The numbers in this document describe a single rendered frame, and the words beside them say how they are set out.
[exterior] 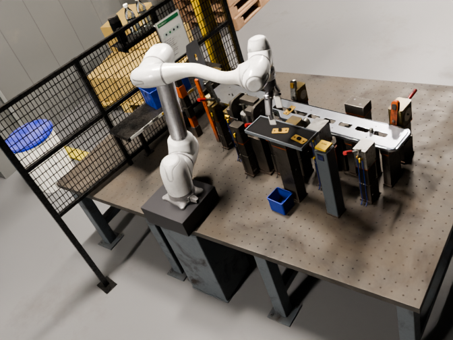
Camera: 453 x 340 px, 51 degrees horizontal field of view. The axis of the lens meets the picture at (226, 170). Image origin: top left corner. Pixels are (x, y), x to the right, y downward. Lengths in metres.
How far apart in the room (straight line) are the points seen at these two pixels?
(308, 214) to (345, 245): 0.30
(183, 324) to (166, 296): 0.28
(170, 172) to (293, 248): 0.77
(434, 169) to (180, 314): 1.81
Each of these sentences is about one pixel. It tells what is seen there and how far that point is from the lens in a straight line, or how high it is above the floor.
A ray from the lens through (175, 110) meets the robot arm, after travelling 2.61.
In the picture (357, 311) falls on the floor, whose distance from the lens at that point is 3.05.
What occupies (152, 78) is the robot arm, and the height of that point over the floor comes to 1.60.
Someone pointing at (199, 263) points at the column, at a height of 0.38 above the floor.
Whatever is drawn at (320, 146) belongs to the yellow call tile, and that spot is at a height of 1.16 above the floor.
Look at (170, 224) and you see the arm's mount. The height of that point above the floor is 0.77.
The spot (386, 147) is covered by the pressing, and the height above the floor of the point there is 1.00.
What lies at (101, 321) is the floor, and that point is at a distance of 3.57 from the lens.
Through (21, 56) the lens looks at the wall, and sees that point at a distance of 5.79.
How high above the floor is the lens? 2.59
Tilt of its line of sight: 39 degrees down
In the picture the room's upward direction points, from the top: 21 degrees counter-clockwise
